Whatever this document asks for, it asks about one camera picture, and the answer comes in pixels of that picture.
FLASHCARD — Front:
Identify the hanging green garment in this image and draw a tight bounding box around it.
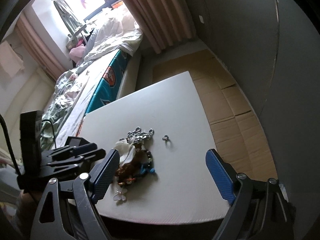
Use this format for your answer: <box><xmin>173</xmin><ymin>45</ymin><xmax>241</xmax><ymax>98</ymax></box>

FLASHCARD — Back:
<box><xmin>53</xmin><ymin>0</ymin><xmax>84</xmax><ymax>35</ymax></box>

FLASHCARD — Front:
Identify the hanging beige cloth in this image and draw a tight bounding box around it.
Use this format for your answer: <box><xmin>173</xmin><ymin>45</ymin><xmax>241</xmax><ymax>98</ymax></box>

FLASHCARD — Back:
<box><xmin>0</xmin><ymin>41</ymin><xmax>24</xmax><ymax>78</ymax></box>

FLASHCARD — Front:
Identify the pink plush toy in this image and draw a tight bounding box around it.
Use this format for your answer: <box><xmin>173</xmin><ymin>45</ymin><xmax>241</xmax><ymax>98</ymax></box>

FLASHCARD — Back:
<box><xmin>69</xmin><ymin>44</ymin><xmax>86</xmax><ymax>63</ymax></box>

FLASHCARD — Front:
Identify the white square table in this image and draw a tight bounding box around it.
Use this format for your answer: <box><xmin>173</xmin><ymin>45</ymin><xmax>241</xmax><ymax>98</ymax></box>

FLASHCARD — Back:
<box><xmin>80</xmin><ymin>72</ymin><xmax>229</xmax><ymax>225</ymax></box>

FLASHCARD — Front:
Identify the pink curtain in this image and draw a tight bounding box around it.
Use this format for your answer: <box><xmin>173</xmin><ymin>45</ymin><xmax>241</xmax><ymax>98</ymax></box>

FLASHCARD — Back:
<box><xmin>122</xmin><ymin>0</ymin><xmax>196</xmax><ymax>54</ymax></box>
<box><xmin>14</xmin><ymin>12</ymin><xmax>64</xmax><ymax>81</ymax></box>

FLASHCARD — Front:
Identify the pink curtain right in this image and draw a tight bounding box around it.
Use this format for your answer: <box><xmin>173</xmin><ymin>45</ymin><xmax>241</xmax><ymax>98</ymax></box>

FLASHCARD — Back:
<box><xmin>122</xmin><ymin>0</ymin><xmax>196</xmax><ymax>54</ymax></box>

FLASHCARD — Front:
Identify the teal cartoon bed sheet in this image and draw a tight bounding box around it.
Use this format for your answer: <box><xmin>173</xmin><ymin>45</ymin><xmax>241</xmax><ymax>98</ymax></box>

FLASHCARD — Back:
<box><xmin>85</xmin><ymin>49</ymin><xmax>131</xmax><ymax>114</ymax></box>

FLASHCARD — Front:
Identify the white butterfly hair clip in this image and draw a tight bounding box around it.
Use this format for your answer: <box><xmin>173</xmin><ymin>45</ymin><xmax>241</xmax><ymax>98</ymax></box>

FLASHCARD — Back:
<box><xmin>113</xmin><ymin>185</ymin><xmax>127</xmax><ymax>202</ymax></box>

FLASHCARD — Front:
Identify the green crumpled clothing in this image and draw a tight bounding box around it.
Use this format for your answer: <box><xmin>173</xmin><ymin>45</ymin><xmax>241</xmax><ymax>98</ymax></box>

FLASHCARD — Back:
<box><xmin>40</xmin><ymin>98</ymin><xmax>69</xmax><ymax>151</ymax></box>

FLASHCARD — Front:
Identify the white duvet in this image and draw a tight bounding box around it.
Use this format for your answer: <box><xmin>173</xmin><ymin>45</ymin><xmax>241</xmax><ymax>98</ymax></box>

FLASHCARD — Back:
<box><xmin>84</xmin><ymin>5</ymin><xmax>143</xmax><ymax>62</ymax></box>

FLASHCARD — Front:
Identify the black cable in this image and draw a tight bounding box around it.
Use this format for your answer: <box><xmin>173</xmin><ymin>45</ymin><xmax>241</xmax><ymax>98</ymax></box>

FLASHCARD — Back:
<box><xmin>0</xmin><ymin>113</ymin><xmax>22</xmax><ymax>176</ymax></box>

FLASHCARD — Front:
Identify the white wall switch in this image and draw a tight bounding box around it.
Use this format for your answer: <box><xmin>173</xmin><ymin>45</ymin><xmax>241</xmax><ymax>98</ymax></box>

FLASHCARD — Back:
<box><xmin>199</xmin><ymin>15</ymin><xmax>204</xmax><ymax>24</ymax></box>

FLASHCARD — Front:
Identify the teal bead accessory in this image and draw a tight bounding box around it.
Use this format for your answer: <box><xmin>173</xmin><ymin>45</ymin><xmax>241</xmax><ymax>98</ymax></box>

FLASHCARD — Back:
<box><xmin>140</xmin><ymin>164</ymin><xmax>156</xmax><ymax>176</ymax></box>

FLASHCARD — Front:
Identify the pink curtain left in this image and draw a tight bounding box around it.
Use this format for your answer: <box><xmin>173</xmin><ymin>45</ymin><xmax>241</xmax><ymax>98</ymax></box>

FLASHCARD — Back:
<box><xmin>14</xmin><ymin>12</ymin><xmax>64</xmax><ymax>81</ymax></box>

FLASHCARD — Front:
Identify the white fabric flower accessory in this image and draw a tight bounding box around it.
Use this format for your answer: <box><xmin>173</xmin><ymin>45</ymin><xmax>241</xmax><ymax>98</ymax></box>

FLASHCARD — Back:
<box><xmin>114</xmin><ymin>140</ymin><xmax>136</xmax><ymax>167</ymax></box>

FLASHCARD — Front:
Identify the bed with white blanket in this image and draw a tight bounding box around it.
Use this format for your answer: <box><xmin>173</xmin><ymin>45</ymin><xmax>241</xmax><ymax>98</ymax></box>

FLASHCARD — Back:
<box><xmin>45</xmin><ymin>13</ymin><xmax>140</xmax><ymax>150</ymax></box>

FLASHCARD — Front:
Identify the flattened cardboard on floor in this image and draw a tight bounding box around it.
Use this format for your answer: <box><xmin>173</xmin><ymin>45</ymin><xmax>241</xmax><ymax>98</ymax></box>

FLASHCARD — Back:
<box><xmin>152</xmin><ymin>50</ymin><xmax>278</xmax><ymax>181</ymax></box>

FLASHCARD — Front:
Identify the silver chain bracelet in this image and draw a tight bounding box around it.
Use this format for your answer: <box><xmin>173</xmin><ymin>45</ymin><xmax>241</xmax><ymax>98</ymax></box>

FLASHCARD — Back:
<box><xmin>126</xmin><ymin>127</ymin><xmax>155</xmax><ymax>144</ymax></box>

